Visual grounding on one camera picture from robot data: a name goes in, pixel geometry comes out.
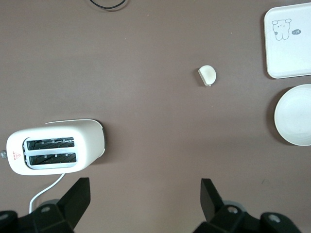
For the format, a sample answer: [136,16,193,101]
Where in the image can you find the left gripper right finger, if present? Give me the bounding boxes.
[194,178,262,233]

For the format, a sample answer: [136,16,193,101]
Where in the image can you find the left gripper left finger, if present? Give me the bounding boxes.
[18,177,91,233]

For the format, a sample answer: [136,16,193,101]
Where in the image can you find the beige bowl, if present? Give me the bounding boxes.
[274,84,311,147]

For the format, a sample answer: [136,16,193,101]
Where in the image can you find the pale half-round bun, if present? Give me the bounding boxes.
[198,65,217,87]

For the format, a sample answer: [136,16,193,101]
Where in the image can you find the cream tray with bear drawing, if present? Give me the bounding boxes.
[263,2,311,80]

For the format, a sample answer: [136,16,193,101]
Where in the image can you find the white two-slot toaster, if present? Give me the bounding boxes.
[0,118,107,177]

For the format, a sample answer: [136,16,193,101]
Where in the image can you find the white toaster power cable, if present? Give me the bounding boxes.
[29,172,66,214]

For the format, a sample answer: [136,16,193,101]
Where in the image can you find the black looped cable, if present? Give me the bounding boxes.
[89,0,129,11]

